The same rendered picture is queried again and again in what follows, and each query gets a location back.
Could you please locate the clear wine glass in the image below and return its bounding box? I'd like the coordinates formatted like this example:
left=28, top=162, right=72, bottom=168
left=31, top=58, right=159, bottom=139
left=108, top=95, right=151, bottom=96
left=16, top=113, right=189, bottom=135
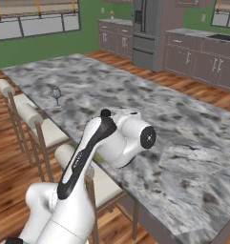
left=50, top=86, right=63, bottom=109

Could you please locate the wooden stool with cream cushion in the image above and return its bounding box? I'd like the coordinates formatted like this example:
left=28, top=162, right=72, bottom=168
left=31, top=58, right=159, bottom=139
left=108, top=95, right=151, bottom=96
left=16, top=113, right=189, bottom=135
left=53, top=143, right=140, bottom=244
left=0, top=78, right=38, bottom=169
left=16, top=102, right=72, bottom=183

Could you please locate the brown base cupboard run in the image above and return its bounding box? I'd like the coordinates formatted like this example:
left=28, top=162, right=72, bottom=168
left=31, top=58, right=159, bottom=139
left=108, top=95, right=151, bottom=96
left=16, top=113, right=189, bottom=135
left=163, top=28, right=230, bottom=93
left=97, top=18, right=135, bottom=60

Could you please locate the grey steel fridge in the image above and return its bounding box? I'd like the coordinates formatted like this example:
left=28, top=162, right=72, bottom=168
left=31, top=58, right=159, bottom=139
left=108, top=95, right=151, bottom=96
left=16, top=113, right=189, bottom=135
left=131, top=0, right=172, bottom=73

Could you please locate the window with white blind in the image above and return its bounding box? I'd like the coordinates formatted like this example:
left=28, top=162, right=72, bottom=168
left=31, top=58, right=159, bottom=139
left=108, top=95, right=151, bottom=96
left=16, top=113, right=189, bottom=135
left=210, top=0, right=230, bottom=30
left=0, top=0, right=82, bottom=43

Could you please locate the black sink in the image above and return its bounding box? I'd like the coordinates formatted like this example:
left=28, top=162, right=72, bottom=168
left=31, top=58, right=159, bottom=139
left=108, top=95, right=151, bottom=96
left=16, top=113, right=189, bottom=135
left=207, top=33, right=230, bottom=43

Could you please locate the brown wall cupboard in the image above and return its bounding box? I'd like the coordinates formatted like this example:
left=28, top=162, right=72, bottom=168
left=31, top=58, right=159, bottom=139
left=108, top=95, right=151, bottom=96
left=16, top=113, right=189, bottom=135
left=174, top=0, right=213, bottom=10

